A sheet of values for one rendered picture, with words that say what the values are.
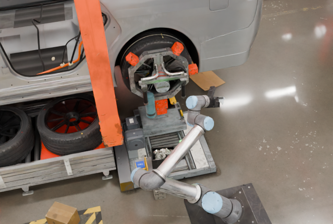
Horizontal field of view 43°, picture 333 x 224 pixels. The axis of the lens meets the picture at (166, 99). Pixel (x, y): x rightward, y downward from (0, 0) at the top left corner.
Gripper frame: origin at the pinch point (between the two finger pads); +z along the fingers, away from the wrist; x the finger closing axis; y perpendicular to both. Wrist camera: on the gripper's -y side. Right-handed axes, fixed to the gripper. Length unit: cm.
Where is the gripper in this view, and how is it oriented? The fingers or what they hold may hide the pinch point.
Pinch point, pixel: (223, 97)
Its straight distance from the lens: 326.2
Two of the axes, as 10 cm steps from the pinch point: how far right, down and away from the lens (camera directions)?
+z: 7.5, -0.4, 6.6
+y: 0.4, 10.0, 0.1
